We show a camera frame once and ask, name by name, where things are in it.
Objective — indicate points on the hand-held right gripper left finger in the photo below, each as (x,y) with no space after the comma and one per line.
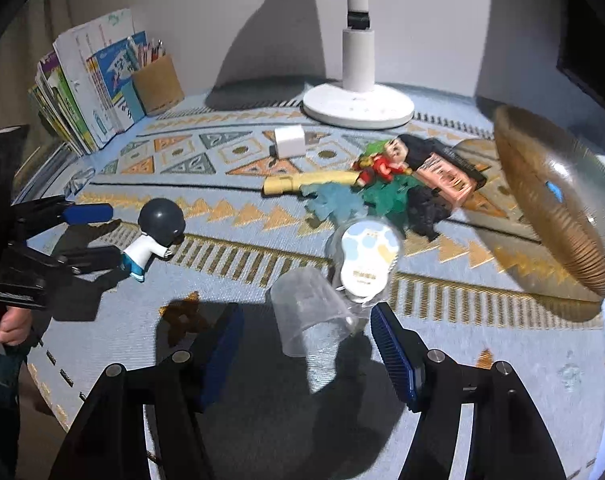
(221,355)

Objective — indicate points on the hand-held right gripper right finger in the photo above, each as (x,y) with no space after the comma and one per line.
(392,355)

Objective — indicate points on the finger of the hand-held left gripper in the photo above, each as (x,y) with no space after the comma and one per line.
(95,260)
(90,212)

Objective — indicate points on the grey helmet toy figure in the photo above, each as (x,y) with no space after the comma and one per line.
(157,220)

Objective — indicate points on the clear plastic cup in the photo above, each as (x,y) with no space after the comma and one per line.
(307,310)

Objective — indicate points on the red green-haired toy figure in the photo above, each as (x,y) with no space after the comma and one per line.
(382,166)

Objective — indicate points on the golden metal bowl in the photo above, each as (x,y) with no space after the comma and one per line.
(542,200)

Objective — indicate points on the person's left hand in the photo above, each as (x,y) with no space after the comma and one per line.
(13,324)

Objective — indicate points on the clear plastic bag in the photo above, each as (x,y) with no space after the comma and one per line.
(78,181)

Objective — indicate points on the round dotted white packet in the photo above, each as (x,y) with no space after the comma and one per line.
(365,255)

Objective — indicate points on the patterned blue table mat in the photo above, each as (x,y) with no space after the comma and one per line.
(262,255)

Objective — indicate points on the row of books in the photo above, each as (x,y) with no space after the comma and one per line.
(82,90)

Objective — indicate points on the brown cardboard pen holder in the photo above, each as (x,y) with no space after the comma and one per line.
(160,87)

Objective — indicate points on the black toy figure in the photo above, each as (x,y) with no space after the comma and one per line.
(425,210)

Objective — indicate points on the green toy figure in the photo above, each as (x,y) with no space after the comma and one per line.
(387,200)

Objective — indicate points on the teal toy figure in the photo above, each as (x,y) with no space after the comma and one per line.
(332,205)

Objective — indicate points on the bundle of pens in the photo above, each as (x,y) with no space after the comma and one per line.
(150,52)

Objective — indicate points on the yellow toy tube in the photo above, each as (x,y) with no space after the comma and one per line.
(282,184)

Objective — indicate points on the long black box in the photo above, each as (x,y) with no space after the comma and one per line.
(462,162)

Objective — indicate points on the white cube charger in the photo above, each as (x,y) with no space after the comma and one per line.
(290,142)

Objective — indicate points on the white desk lamp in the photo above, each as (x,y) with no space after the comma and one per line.
(357,105)

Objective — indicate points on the dark monitor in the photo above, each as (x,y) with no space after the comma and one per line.
(597,60)

